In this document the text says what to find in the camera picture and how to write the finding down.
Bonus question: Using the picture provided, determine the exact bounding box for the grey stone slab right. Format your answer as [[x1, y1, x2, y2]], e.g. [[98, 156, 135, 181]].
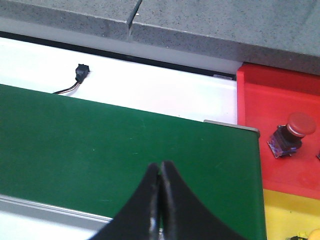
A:
[[131, 0, 320, 75]]

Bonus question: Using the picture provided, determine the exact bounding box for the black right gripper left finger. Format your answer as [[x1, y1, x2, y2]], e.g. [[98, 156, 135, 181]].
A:
[[91, 163, 160, 240]]

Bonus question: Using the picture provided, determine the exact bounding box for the aluminium conveyor side rail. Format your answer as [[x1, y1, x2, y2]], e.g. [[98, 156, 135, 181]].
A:
[[0, 194, 112, 231]]

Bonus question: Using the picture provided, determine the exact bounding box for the grey stone slab left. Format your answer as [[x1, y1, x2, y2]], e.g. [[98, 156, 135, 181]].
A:
[[0, 0, 141, 40]]

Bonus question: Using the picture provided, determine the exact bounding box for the yellow plastic bin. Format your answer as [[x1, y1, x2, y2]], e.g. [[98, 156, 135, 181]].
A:
[[263, 189, 320, 240]]

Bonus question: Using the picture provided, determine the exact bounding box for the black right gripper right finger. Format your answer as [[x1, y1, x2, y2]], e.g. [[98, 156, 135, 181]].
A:
[[159, 160, 244, 240]]

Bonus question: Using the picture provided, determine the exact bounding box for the grey stone slab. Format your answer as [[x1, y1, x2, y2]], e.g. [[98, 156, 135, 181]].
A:
[[0, 0, 141, 40], [131, 0, 320, 75]]

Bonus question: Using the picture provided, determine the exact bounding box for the black connector with cable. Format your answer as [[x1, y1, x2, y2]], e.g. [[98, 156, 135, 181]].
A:
[[53, 63, 90, 95]]

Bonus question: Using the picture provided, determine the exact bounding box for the green conveyor belt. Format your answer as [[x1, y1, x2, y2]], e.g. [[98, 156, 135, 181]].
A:
[[0, 85, 267, 240]]

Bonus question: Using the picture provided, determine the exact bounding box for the red plastic bin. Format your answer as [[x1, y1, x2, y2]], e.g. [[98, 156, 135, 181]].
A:
[[236, 64, 320, 199]]

